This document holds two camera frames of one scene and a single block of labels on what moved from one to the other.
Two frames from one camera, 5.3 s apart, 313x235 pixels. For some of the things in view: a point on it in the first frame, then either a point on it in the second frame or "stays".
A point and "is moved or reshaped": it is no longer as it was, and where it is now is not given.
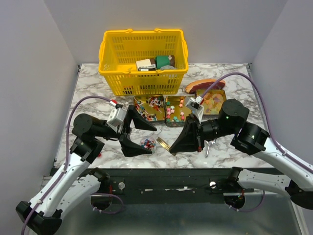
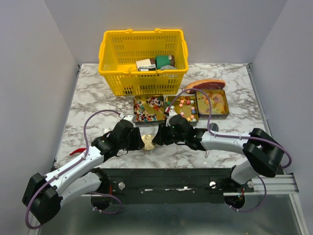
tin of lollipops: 152,107 stays
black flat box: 146,69 stays
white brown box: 145,63 stays
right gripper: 187,140 -> 160,137
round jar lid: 163,143 is moved or reshaped
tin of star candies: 176,111 stays
